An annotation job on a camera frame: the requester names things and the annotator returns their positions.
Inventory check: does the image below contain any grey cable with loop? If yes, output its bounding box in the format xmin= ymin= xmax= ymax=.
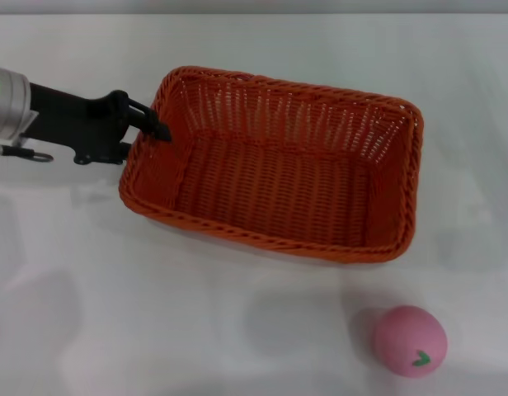
xmin=0 ymin=144 xmax=54 ymax=163

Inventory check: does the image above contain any orange woven plastic basket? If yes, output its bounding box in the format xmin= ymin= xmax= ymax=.
xmin=118 ymin=64 xmax=426 ymax=266

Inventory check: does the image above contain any pink peach toy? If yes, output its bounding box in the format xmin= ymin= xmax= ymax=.
xmin=373 ymin=304 xmax=448 ymax=378

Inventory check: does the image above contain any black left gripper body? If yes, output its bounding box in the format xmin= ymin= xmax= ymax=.
xmin=21 ymin=81 xmax=134 ymax=167

